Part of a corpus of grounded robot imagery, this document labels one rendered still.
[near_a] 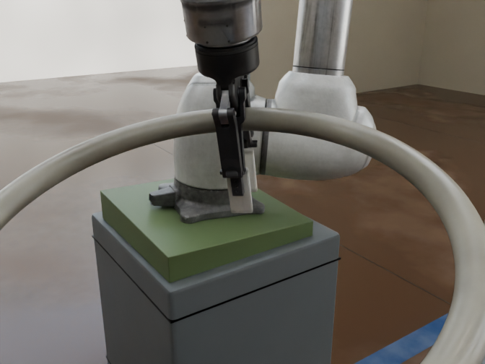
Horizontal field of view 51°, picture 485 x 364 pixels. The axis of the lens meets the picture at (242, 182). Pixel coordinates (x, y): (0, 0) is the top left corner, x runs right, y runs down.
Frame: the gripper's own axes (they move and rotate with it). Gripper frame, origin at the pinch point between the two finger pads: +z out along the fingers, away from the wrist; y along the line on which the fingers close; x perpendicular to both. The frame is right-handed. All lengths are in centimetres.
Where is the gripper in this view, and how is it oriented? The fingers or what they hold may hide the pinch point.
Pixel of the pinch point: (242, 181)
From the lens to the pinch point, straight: 71.0
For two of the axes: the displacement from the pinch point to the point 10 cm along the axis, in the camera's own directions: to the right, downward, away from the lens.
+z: 1.0, 8.3, 5.4
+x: 9.8, 0.0, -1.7
